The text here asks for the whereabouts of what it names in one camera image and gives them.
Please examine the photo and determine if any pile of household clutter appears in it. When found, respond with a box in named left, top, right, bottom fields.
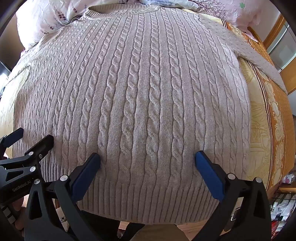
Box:
left=269, top=171, right=296, bottom=234

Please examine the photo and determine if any beige cable-knit sweater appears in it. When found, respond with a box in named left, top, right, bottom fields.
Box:
left=13, top=5, right=288, bottom=225

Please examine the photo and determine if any wooden headboard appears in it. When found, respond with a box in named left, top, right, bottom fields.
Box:
left=247, top=14, right=287, bottom=49

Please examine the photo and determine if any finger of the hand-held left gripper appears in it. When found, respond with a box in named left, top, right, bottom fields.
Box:
left=0, top=135, right=55, bottom=204
left=0, top=127, right=25, bottom=160

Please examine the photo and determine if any white floral pillow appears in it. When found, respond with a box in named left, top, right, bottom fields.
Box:
left=16, top=0, right=264, bottom=50

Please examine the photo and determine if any white pillow with blue flowers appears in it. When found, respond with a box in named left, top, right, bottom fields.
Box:
left=141, top=0, right=188, bottom=8

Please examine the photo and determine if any yellow patterned bed sheet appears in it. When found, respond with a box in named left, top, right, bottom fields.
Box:
left=0, top=20, right=293, bottom=192

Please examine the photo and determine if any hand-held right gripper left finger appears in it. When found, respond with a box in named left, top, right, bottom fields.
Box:
left=24, top=153, right=102, bottom=241

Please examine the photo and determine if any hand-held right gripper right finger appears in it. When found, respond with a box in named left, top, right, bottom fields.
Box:
left=195, top=151, right=272, bottom=241

